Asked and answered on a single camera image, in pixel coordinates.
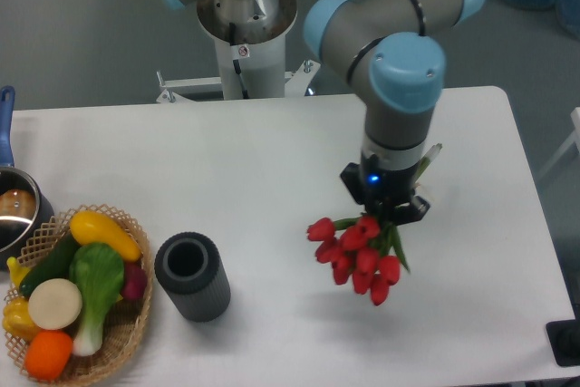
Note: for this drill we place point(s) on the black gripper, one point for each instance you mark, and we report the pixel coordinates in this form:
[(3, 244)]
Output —
[(388, 195)]

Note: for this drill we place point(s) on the yellow banana tip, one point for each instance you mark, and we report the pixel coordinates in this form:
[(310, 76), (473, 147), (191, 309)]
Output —
[(17, 271)]

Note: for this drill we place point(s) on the woven wicker basket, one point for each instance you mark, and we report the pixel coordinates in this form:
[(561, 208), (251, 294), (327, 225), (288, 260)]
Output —
[(124, 325)]

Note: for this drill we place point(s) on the purple red radish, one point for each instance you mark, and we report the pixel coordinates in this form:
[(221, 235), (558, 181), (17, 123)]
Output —
[(135, 282)]

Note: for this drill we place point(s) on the blue handled saucepan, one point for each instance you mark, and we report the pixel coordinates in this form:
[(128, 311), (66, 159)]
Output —
[(24, 208)]

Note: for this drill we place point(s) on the black device at edge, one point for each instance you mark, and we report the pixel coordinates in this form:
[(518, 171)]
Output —
[(564, 341)]

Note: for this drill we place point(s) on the dark grey ribbed vase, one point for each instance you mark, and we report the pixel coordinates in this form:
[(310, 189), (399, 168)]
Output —
[(189, 268)]

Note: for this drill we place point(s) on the red tulip bouquet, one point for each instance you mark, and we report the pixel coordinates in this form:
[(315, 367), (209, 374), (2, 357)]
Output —
[(362, 251)]

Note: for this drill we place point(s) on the orange fruit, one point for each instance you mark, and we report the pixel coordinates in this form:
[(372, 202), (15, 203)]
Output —
[(47, 355)]

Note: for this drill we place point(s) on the white furniture frame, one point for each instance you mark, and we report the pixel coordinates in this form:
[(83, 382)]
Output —
[(564, 154)]

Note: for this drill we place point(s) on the yellow squash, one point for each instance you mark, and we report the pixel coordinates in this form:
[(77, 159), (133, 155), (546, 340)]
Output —
[(92, 227)]

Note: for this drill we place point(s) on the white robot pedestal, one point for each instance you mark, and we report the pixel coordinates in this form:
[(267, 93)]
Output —
[(249, 38)]

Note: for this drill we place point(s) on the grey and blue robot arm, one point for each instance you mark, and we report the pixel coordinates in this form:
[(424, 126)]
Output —
[(382, 49)]

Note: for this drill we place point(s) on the yellow bell pepper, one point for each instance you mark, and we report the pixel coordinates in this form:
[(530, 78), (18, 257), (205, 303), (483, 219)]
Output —
[(17, 321)]

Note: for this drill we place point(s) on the green bok choy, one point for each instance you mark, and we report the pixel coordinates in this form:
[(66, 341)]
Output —
[(98, 272)]

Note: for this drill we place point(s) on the cream round radish slice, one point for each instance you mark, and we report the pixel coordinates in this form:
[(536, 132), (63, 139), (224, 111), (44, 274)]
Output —
[(55, 304)]

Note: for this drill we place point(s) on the dark green cucumber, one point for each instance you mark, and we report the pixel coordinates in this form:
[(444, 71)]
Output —
[(54, 265)]

